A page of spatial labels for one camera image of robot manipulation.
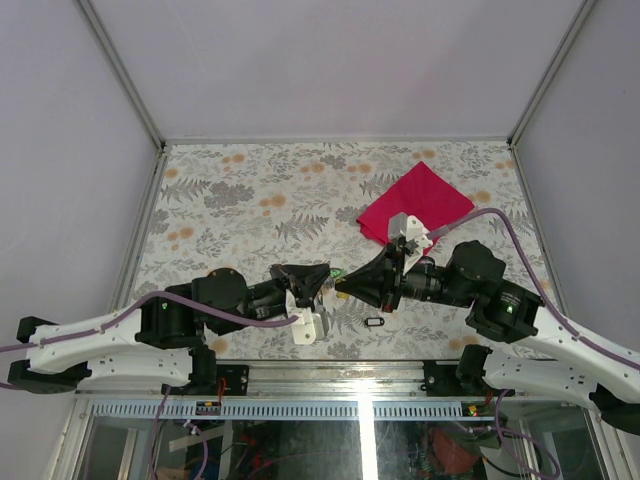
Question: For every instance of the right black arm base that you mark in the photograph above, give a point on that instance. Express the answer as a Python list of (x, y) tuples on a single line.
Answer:
[(440, 380)]

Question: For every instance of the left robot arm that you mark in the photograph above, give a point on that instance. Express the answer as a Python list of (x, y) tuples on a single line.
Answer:
[(161, 339)]

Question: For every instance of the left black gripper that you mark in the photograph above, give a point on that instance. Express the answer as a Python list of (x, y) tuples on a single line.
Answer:
[(306, 280)]

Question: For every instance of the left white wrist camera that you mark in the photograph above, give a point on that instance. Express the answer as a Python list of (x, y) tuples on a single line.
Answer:
[(311, 323)]

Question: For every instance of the black tag key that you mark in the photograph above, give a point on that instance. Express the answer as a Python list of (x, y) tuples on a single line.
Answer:
[(374, 322)]

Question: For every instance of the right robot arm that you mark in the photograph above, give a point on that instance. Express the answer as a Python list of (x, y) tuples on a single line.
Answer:
[(504, 312)]

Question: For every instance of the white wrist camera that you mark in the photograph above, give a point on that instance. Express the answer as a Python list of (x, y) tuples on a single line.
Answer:
[(311, 323), (411, 229)]

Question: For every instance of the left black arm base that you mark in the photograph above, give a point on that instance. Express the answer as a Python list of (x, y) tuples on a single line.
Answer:
[(226, 380)]

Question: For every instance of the green tag key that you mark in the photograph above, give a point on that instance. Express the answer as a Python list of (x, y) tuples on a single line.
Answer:
[(337, 273)]

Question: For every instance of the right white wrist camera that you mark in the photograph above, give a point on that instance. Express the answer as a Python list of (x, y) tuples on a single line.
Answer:
[(411, 229)]

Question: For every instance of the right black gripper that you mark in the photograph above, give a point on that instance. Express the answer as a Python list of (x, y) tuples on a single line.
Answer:
[(381, 279)]

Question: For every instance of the folded magenta cloth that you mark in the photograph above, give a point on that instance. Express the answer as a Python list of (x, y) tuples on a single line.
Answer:
[(421, 193)]

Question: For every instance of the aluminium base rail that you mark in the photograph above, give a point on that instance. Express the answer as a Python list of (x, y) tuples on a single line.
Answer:
[(302, 390)]

